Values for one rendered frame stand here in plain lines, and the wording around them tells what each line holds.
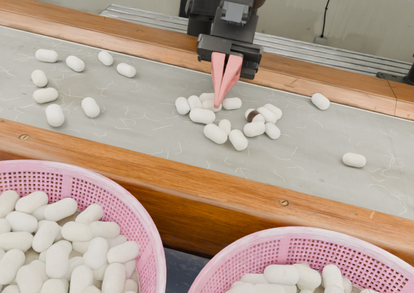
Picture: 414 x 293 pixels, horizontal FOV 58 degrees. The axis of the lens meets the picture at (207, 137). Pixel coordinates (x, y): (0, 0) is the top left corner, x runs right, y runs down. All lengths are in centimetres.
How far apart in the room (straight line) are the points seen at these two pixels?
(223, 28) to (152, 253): 37
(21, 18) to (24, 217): 52
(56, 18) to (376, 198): 66
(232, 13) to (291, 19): 214
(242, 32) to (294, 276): 36
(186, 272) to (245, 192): 11
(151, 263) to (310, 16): 244
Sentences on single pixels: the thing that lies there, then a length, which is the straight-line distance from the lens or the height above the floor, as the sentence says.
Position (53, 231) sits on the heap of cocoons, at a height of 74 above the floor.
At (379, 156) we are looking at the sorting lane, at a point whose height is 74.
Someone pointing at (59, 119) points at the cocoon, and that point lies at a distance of 52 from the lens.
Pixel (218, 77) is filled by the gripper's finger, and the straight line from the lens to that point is 57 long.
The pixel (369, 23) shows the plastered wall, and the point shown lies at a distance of 278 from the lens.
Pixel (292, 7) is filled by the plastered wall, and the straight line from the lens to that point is 265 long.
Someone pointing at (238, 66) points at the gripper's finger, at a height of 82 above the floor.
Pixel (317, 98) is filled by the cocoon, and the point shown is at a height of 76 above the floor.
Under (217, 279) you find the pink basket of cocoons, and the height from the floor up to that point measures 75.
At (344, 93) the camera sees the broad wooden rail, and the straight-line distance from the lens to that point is 74.
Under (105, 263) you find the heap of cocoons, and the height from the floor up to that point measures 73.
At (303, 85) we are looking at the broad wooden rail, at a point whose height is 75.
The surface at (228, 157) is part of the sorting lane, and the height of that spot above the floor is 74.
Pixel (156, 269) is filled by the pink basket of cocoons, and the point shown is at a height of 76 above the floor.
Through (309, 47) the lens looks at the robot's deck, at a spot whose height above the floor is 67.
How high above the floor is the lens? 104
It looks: 35 degrees down
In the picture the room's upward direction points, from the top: 11 degrees clockwise
